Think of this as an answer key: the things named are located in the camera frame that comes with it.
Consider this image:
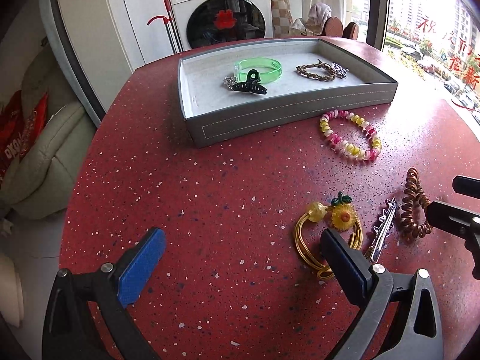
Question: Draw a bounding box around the silver star hair clip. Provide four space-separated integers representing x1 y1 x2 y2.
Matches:
365 197 399 264

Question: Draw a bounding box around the brown chain bracelet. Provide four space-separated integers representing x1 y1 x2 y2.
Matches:
295 59 338 83

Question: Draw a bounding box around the green translucent bangle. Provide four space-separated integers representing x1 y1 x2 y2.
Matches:
233 57 282 85

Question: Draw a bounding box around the black hair claw clip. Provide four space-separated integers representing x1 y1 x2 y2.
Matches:
231 69 267 95

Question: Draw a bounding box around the grey jewelry tray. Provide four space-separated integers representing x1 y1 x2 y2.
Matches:
177 37 398 147

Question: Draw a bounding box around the cream leather armchair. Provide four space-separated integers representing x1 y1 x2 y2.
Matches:
1 46 96 219

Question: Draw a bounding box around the brown round chair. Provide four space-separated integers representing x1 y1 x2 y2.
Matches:
343 22 360 40
321 16 343 38

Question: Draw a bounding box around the red embroidered cushion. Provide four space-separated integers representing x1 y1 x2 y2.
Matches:
19 92 49 158

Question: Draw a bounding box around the white cloth on chair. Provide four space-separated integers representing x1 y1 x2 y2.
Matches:
289 2 332 36

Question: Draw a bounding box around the checkered tote bag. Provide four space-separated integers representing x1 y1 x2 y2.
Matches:
270 0 293 38

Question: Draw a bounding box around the white front-load washing machine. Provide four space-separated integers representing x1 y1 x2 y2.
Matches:
169 0 273 50

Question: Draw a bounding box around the brown spiral hair tie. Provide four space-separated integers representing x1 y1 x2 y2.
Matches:
398 166 435 240

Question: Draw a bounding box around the yellow flower hair tie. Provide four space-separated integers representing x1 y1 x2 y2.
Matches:
293 191 365 281

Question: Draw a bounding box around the pink yellow spiral hair tie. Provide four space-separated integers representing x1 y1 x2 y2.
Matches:
319 109 383 163

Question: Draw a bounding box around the red handled mop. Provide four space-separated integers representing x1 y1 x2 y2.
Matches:
146 0 183 54

